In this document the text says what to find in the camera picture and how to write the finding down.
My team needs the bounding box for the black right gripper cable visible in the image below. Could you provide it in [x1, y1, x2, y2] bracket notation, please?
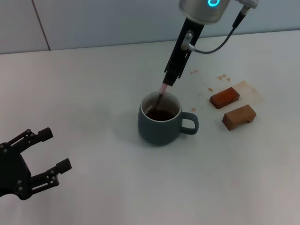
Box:
[180, 0, 259, 55]

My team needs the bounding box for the pink handled metal spoon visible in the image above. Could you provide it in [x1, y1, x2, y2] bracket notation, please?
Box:
[146, 83, 169, 113]

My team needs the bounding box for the dark brown wooden block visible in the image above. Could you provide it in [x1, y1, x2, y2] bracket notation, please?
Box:
[209, 87, 240, 110]

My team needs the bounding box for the grey ceramic cup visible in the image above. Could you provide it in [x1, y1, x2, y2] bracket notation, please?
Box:
[137, 90, 200, 147]

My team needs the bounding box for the light brown wooden block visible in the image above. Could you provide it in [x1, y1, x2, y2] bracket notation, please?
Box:
[222, 104, 257, 131]

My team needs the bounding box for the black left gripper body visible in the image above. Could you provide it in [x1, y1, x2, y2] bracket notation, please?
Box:
[0, 142, 33, 201]

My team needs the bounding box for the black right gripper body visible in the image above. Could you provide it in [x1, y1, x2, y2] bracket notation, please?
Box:
[164, 17, 206, 72]

